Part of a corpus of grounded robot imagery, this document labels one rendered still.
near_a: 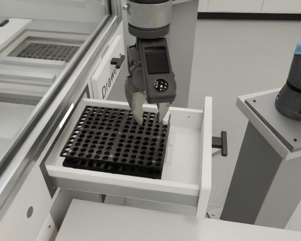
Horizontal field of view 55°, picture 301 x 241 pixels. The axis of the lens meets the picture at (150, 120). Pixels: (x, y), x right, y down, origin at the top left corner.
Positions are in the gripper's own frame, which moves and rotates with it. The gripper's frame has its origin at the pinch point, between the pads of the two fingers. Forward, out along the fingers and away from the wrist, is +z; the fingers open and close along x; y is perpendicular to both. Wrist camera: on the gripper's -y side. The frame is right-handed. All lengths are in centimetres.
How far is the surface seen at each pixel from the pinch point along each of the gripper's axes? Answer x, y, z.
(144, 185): 3.0, -9.8, 8.6
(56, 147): 21.5, 5.6, 9.9
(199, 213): -7.2, -15.5, 12.5
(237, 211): -43, 19, 75
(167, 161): -4.0, -1.3, 12.0
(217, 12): -131, 275, 82
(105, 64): 7.5, 32.7, 4.0
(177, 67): -31, 88, 40
